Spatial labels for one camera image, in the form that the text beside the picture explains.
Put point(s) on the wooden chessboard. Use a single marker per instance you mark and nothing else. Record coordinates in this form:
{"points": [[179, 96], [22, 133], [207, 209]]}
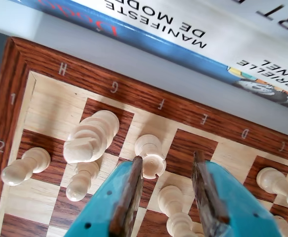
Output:
{"points": [[195, 148]]}

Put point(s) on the blue Dodo book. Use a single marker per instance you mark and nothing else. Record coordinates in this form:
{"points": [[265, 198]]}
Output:
{"points": [[158, 45]]}

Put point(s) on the white art history book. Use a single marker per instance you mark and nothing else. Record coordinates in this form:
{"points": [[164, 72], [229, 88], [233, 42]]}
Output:
{"points": [[282, 14]]}

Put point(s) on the white Manifeste de Mode book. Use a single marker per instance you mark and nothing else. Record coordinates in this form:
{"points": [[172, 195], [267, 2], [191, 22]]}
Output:
{"points": [[220, 37]]}

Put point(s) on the light wooden king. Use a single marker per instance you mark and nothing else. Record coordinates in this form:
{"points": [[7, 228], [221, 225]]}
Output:
{"points": [[94, 133]]}

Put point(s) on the light wooden rook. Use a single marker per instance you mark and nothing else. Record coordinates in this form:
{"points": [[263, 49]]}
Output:
{"points": [[149, 148]]}

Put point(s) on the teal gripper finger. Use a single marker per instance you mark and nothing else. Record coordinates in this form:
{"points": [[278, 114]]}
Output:
{"points": [[235, 209], [102, 207]]}

